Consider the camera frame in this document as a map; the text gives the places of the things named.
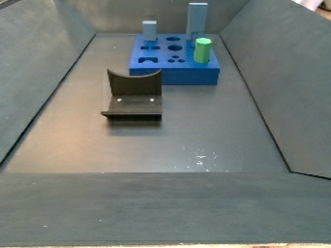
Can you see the black curved fixture stand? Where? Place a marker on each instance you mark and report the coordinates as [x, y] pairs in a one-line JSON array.
[[135, 96]]

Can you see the blue shape-sorter base block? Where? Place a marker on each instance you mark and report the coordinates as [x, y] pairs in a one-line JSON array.
[[170, 54]]

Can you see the green hexagonal peg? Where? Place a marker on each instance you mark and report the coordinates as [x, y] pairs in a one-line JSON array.
[[202, 50]]

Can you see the short light-blue square peg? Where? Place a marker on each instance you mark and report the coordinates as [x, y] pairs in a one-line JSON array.
[[150, 26]]

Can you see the tall light-blue double peg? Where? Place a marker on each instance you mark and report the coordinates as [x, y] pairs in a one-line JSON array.
[[197, 18]]

